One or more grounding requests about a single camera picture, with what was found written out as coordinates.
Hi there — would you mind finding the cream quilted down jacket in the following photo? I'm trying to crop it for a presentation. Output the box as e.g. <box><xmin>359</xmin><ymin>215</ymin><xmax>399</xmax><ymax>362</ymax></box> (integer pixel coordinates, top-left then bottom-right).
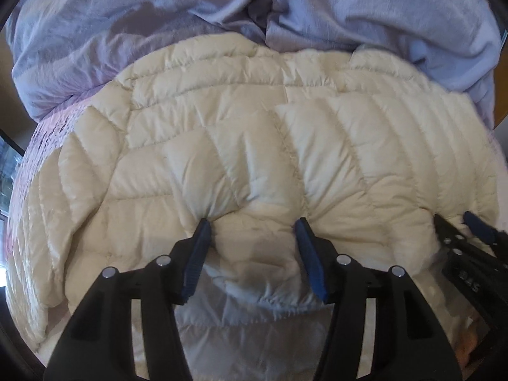
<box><xmin>7</xmin><ymin>34</ymin><xmax>506</xmax><ymax>380</ymax></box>

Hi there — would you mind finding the pink floral bed sheet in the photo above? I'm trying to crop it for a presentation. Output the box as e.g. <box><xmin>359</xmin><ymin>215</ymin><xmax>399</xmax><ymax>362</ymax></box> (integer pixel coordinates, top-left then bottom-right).
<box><xmin>0</xmin><ymin>96</ymin><xmax>104</xmax><ymax>270</ymax></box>

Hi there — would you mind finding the lavender crumpled duvet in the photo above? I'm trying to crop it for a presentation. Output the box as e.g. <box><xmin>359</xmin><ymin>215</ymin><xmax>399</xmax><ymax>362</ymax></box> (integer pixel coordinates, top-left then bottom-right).
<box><xmin>5</xmin><ymin>0</ymin><xmax>501</xmax><ymax>125</ymax></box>

